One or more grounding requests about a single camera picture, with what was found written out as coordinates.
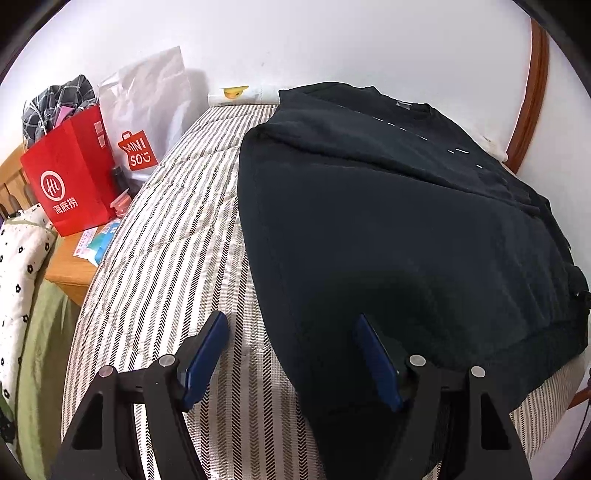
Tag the wooden bed frame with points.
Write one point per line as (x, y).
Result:
(579, 392)

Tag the blue and white packets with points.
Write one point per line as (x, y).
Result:
(94, 244)

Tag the dark small bottle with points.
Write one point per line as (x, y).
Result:
(119, 180)

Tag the white pillow with yellow ducks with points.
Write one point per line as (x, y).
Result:
(258, 98)

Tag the white floral pillow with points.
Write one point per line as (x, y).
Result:
(18, 277)

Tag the wooden nightstand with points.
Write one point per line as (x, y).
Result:
(69, 270)

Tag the black sweatshirt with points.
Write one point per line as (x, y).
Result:
(369, 230)

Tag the red paper bag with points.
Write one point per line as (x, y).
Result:
(69, 184)

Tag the wooden headboard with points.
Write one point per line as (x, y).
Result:
(11, 175)

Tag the striped bed mattress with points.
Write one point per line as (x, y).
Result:
(175, 240)

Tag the grey plaid cloth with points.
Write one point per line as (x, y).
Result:
(60, 99)

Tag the white Miniso plastic bag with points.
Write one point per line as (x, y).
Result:
(138, 101)

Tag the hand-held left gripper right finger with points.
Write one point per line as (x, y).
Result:
(376, 360)

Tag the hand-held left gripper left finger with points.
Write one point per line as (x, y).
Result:
(205, 355)

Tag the green bed sheet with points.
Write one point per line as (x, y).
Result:
(46, 369)

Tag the brown wooden door trim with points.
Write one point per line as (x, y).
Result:
(531, 92)

